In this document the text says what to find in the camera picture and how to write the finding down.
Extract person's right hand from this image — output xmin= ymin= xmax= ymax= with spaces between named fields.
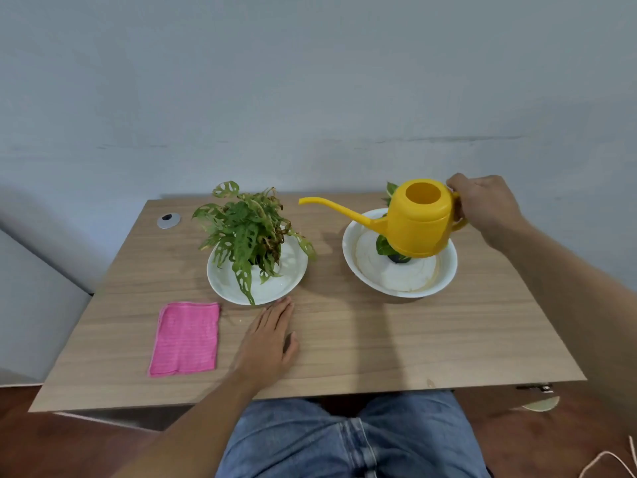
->
xmin=446 ymin=173 xmax=529 ymax=250

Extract person's left hand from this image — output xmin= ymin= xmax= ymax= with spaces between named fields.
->
xmin=232 ymin=296 xmax=301 ymax=390

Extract blue jeans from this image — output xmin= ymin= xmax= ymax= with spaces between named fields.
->
xmin=215 ymin=390 xmax=492 ymax=478

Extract deep white bowl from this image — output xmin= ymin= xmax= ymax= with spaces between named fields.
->
xmin=342 ymin=208 xmax=459 ymax=299

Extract pink cloth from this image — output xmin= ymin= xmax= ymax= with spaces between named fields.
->
xmin=148 ymin=301 xmax=221 ymax=378

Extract shallow white bowl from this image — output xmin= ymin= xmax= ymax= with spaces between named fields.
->
xmin=207 ymin=234 xmax=309 ymax=306

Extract yellow plastic watering can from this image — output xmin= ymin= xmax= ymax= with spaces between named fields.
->
xmin=299 ymin=179 xmax=469 ymax=259

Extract white round desk foot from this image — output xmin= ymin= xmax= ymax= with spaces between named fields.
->
xmin=522 ymin=396 xmax=561 ymax=413

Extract person's right forearm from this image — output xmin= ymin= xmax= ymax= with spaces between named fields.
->
xmin=495 ymin=221 xmax=637 ymax=436

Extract white cable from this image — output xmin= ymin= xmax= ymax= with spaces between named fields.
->
xmin=577 ymin=435 xmax=637 ymax=478

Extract person's left forearm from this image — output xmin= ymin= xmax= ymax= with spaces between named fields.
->
xmin=112 ymin=369 xmax=260 ymax=478

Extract green holed-leaf plant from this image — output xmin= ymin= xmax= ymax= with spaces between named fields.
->
xmin=192 ymin=181 xmax=318 ymax=306

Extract small green leafy plant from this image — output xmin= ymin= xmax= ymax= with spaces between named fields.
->
xmin=375 ymin=182 xmax=413 ymax=260

